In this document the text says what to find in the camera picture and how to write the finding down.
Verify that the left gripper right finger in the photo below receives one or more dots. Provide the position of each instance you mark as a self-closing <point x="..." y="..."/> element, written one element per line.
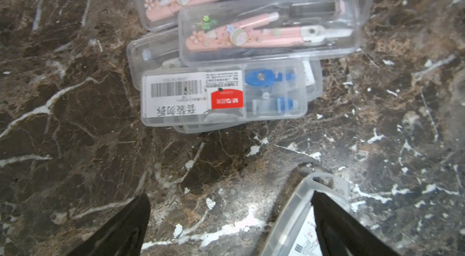
<point x="339" y="234"/>

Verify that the clear case red label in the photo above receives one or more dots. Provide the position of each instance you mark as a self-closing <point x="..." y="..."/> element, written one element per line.
<point x="223" y="93"/>

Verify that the clear case green compass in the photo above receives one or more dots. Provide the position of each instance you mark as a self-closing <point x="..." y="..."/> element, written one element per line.
<point x="160" y="50"/>

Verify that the clear case barcode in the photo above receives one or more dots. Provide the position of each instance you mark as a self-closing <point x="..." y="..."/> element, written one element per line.
<point x="294" y="232"/>

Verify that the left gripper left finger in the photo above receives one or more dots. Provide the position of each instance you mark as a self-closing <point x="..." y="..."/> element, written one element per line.
<point x="122" y="235"/>

